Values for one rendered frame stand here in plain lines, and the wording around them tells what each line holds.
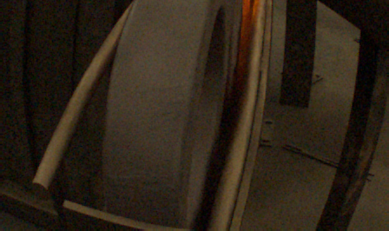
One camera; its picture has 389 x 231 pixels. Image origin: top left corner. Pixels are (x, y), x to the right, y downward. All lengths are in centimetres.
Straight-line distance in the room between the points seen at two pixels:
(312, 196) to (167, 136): 121
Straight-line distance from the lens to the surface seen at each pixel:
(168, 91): 24
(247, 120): 40
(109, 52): 37
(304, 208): 138
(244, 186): 36
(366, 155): 101
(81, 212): 25
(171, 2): 25
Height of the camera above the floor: 83
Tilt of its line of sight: 28 degrees down
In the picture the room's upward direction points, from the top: 5 degrees clockwise
